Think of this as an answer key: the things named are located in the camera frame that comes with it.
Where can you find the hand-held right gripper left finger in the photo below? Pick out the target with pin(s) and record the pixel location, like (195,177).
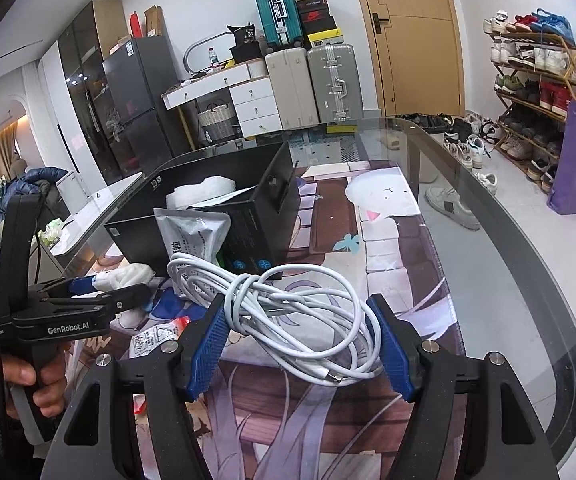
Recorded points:
(208,345)

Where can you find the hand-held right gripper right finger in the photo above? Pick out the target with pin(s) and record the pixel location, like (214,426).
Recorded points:
(390,345)

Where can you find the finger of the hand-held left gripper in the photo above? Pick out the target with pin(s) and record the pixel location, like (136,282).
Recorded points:
(80,285)
(118,297)

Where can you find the white plush toy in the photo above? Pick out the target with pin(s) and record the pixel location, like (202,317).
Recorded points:
(128,275)

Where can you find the black cardboard box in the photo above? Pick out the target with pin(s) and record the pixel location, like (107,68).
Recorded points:
(263,220)

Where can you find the white foam sheet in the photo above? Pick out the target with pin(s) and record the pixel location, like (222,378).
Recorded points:
(203,190)

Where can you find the person's left hand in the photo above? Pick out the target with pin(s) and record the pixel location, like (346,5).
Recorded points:
(20,375)

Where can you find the red and white packet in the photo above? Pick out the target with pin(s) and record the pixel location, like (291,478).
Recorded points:
(160,337)

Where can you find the printed desk mat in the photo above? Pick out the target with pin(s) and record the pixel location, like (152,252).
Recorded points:
(397,280)

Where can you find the silver foil pouch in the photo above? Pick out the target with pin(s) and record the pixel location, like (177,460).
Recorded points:
(193,235)

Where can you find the pile of clothes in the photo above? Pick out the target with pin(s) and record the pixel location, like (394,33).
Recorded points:
(3,200)

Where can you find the pile of loose shoes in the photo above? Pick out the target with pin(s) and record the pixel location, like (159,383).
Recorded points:
(452,205)

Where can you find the dark grey refrigerator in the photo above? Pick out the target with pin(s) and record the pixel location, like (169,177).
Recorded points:
(138,105)

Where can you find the wicker basket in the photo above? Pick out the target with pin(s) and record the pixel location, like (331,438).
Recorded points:
(217,122)

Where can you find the tall dark glass cabinet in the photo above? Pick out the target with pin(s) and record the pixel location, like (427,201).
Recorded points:
(83,75)

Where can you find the white dresser with drawers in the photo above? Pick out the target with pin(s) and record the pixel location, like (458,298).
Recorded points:
(253,95)

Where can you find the plastic water bottle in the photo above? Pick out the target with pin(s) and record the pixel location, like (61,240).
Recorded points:
(213,60)

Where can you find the oval metal hoop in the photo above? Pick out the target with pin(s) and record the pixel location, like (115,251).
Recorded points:
(193,50)

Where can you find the red box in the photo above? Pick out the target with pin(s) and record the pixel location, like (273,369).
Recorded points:
(137,25)

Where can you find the beige suitcase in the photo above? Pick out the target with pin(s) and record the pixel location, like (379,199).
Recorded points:
(290,90)

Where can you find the silver suitcase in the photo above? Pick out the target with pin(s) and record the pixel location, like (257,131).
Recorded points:
(335,82)

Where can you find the brown cardboard box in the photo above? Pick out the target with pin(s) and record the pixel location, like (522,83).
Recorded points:
(153,22)

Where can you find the black bag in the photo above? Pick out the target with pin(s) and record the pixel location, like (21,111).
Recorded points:
(245,42)

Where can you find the wooden door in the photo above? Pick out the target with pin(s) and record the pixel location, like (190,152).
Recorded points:
(407,45)

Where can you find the rows of assorted shoes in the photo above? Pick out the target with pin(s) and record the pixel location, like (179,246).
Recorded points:
(532,60)

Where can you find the wooden shoe rack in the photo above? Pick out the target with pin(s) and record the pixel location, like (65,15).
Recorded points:
(572,80)

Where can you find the teal suitcase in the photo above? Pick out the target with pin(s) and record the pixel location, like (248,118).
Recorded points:
(278,15)

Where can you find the stack of shoe boxes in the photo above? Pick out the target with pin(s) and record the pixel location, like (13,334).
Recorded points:
(318,20)

